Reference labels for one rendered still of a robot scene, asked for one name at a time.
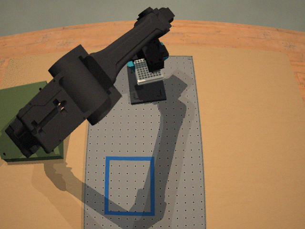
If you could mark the white well plate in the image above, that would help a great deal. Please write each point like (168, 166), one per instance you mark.
(142, 74)

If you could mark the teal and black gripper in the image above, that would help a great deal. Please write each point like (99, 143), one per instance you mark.
(163, 52)

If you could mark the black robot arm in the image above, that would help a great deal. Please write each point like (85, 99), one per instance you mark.
(83, 84)

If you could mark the blue tape outline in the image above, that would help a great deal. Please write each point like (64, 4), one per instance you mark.
(106, 196)

